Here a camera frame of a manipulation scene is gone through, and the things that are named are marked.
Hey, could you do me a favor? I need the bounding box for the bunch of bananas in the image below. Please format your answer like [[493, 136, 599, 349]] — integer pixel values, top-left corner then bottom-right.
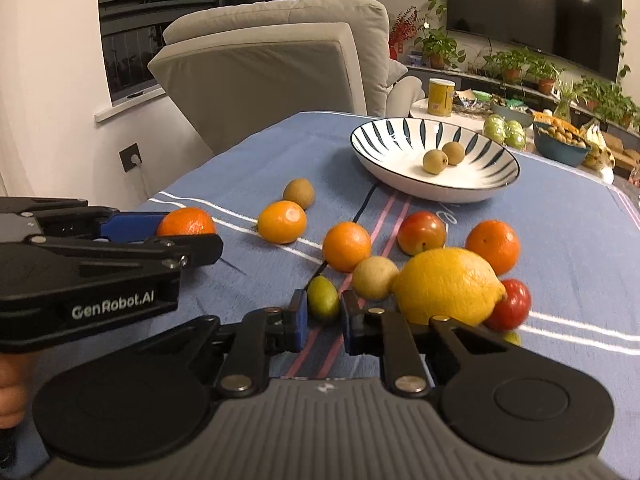
[[578, 118, 615, 171]]

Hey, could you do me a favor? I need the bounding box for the red tomato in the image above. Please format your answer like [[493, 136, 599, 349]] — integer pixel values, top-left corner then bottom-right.
[[484, 278, 532, 332], [397, 211, 447, 256]]

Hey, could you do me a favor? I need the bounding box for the tray of green apples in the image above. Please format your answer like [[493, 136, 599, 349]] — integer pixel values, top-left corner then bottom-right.
[[483, 114, 526, 151]]

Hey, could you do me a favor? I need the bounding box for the red tomato right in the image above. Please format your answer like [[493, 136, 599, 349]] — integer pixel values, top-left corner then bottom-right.
[[484, 278, 532, 332]]

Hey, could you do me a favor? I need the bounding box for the red tomato middle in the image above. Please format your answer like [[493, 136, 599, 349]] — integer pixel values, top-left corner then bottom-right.
[[397, 211, 447, 256]]

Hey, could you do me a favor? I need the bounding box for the brown fruit in bowl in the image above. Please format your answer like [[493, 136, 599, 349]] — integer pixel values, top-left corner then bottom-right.
[[442, 141, 466, 166], [422, 150, 448, 176]]

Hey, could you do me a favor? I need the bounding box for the teal bowl of nuts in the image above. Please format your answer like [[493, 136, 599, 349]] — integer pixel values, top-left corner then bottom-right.
[[533, 122, 589, 167]]

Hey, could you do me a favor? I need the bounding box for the brown kiwi on cloth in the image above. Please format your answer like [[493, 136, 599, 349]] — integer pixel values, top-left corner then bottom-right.
[[283, 178, 316, 210]]

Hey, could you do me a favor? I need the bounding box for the wall power socket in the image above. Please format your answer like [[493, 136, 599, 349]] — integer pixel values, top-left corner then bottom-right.
[[119, 143, 142, 172]]

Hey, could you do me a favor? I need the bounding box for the small green fruit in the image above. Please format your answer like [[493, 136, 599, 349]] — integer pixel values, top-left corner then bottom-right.
[[307, 275, 340, 322], [500, 330, 522, 346]]

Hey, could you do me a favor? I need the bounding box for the blue striped tablecloth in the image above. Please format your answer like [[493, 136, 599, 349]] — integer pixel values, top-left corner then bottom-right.
[[8, 110, 640, 479]]

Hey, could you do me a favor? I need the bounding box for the beige sofa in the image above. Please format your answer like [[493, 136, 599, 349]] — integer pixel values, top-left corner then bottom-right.
[[149, 0, 424, 154]]

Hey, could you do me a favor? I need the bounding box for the brown fruit in bowl back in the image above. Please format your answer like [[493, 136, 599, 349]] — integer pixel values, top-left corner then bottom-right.
[[442, 141, 466, 166]]

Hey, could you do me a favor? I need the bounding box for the pale yellow round fruit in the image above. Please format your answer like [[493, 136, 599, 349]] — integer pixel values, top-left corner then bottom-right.
[[352, 256, 399, 301]]

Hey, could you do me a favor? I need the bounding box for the brown fruit in bowl front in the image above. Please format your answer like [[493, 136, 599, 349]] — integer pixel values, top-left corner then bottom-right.
[[422, 150, 448, 176]]

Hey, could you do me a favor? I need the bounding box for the white blue striped bowl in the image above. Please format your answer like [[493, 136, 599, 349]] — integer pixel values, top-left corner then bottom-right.
[[349, 118, 521, 204]]

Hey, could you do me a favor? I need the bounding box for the person's left hand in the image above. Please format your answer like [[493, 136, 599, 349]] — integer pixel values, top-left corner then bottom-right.
[[0, 352, 39, 429]]

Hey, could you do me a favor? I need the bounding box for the orange mandarin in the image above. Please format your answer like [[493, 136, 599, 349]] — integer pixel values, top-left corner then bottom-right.
[[257, 200, 307, 245], [322, 222, 371, 273], [464, 220, 521, 276], [156, 207, 216, 236]]

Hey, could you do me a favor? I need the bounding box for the yellow can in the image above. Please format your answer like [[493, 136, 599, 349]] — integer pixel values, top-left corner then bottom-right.
[[427, 78, 456, 117]]

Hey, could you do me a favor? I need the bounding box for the large yellow lemon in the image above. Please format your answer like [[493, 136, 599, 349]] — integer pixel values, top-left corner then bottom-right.
[[393, 247, 506, 326]]

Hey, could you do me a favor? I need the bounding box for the black wall television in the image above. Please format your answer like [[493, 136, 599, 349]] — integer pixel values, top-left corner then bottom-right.
[[447, 0, 623, 80]]

